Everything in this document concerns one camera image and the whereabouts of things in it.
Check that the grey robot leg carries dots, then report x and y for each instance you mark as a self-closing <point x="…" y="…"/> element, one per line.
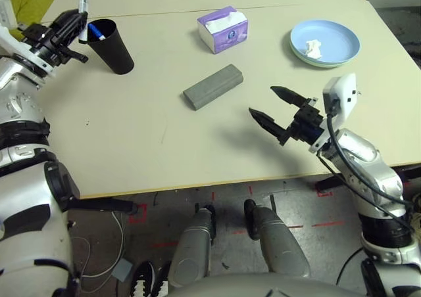
<point x="194" y="244"/>
<point x="279" y="241"/>

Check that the grey robot torso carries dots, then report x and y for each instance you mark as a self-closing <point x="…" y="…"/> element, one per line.
<point x="246" y="287"/>

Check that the grey glasses case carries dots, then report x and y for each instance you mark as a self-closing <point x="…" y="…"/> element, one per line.
<point x="213" y="86"/>

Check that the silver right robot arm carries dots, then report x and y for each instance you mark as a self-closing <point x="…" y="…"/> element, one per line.
<point x="361" y="152"/>

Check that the white tissue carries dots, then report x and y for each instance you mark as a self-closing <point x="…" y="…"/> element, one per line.
<point x="313" y="49"/>

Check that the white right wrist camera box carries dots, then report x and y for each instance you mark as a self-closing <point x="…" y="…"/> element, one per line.
<point x="345" y="93"/>

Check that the white marker with blue cap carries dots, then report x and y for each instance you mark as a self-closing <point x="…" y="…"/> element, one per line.
<point x="93" y="30"/>

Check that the purple tissue box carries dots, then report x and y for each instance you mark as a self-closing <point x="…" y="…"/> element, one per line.
<point x="227" y="37"/>

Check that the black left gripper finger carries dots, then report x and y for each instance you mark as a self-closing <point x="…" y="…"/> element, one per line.
<point x="67" y="18"/>
<point x="74" y="31"/>

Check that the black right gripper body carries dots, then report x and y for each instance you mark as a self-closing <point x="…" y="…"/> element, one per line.
<point x="307" y="124"/>

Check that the blue plate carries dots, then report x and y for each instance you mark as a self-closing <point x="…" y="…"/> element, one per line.
<point x="338" y="40"/>

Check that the black table foot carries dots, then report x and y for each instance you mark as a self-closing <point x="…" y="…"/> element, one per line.
<point x="329" y="183"/>
<point x="105" y="205"/>

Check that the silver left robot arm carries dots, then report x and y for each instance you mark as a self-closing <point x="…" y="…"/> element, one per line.
<point x="23" y="113"/>

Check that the black sneaker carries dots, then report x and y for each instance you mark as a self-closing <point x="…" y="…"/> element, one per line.
<point x="161" y="277"/>
<point x="143" y="277"/>

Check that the yellow-green chair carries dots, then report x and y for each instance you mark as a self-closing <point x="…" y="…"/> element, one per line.
<point x="36" y="4"/>

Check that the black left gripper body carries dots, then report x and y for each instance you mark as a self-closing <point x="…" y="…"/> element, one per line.
<point x="44" y="42"/>

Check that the green plate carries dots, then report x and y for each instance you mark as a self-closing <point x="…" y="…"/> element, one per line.
<point x="322" y="66"/>

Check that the grey right robot leg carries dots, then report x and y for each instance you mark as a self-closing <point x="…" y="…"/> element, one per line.
<point x="279" y="241"/>

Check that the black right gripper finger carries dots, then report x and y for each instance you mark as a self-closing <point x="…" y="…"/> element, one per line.
<point x="291" y="96"/>
<point x="268" y="122"/>

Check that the black plastic cup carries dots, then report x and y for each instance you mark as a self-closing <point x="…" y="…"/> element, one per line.
<point x="115" y="54"/>

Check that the grey left robot leg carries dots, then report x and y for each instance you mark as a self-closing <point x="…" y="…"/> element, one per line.
<point x="194" y="244"/>

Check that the small grey floor box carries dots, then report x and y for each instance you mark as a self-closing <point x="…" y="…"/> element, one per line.
<point x="122" y="270"/>

